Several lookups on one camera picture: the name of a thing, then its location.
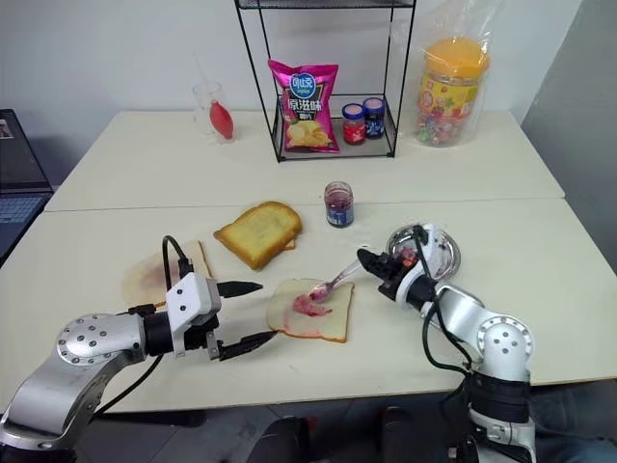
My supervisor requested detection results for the white bread slice jam-stained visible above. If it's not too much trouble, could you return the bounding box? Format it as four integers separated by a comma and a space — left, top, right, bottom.
266, 278, 357, 344
121, 238, 214, 309

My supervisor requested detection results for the round stainless steel plate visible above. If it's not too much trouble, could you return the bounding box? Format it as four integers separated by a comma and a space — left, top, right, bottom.
388, 222, 461, 282

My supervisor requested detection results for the red jam jar blue lid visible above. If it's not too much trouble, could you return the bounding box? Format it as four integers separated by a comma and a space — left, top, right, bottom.
341, 103, 366, 146

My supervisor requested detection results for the black wire shelf rack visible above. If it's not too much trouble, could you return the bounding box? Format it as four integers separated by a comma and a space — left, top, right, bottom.
234, 0, 417, 164

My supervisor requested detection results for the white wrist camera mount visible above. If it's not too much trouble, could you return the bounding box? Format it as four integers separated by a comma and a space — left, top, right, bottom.
165, 271, 214, 359
394, 266, 429, 303

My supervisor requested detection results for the black laptop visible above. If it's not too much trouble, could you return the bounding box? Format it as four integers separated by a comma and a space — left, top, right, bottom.
0, 108, 55, 257

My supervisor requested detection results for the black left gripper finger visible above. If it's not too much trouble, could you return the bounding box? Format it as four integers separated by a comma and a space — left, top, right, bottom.
216, 280, 264, 298
218, 330, 282, 363

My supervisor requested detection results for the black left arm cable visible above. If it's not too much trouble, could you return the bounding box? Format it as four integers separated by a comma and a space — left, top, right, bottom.
94, 234, 195, 417

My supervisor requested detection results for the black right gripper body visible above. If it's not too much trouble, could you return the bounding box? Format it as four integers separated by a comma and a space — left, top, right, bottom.
377, 255, 417, 298

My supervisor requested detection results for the clear plastic cup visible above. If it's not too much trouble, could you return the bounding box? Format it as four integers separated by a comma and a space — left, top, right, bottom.
192, 81, 228, 142

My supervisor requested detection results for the toasted brown bread slice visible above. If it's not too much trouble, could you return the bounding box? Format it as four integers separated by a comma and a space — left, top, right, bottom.
213, 202, 303, 271

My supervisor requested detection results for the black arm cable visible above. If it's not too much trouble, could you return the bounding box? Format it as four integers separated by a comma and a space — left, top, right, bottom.
94, 234, 195, 417
412, 225, 481, 373

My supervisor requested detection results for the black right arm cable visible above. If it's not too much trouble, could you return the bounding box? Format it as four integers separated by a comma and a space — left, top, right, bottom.
412, 225, 481, 373

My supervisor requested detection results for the clear plastic spoon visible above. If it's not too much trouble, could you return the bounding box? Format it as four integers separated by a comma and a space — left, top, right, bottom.
309, 259, 363, 304

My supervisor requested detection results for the pink potato chip bag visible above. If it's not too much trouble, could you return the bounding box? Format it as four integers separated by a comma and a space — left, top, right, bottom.
267, 58, 340, 155

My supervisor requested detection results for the orange-crust bread slice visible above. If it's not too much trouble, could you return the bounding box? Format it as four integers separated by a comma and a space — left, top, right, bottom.
257, 200, 304, 251

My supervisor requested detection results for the open jam jar blue label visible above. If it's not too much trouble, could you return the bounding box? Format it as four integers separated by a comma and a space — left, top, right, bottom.
323, 180, 355, 229

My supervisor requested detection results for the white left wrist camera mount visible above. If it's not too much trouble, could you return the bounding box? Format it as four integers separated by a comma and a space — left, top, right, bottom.
165, 271, 214, 359

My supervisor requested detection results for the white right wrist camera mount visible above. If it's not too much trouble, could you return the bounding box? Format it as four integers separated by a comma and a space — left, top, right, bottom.
394, 266, 429, 303

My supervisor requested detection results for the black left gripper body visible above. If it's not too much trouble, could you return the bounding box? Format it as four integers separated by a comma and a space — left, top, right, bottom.
184, 277, 226, 363

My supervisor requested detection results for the candy jar with orange lid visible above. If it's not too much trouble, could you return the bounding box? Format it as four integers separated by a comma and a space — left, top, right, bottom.
416, 38, 491, 147

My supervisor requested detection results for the clear plastic bag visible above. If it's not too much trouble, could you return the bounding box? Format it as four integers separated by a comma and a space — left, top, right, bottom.
391, 0, 496, 149

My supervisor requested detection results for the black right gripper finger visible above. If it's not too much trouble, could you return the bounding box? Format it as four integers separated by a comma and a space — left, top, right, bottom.
361, 260, 394, 284
356, 247, 392, 267

